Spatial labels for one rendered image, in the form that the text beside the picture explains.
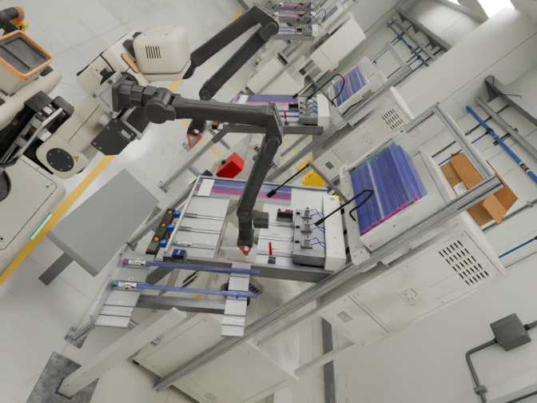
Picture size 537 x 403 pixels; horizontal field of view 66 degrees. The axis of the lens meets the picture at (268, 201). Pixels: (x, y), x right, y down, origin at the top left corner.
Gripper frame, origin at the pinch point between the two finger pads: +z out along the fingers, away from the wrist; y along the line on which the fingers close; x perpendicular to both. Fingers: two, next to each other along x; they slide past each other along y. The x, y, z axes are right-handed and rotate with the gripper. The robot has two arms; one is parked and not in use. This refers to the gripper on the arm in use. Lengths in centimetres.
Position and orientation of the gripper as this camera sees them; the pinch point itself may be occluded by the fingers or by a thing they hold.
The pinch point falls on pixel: (246, 253)
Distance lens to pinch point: 182.6
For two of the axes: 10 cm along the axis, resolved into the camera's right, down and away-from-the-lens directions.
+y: 0.7, -5.5, 8.3
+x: -10.0, -0.4, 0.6
